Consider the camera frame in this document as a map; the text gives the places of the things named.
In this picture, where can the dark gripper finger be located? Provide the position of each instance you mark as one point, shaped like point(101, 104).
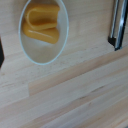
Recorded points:
point(1, 53)

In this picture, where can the white ceramic bowl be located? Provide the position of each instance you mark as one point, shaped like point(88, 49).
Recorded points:
point(43, 51)

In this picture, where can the straight yellow food piece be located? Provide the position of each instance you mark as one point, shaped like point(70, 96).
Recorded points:
point(41, 35)

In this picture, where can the curved yellow food piece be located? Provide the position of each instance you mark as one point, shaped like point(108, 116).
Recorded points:
point(41, 15)

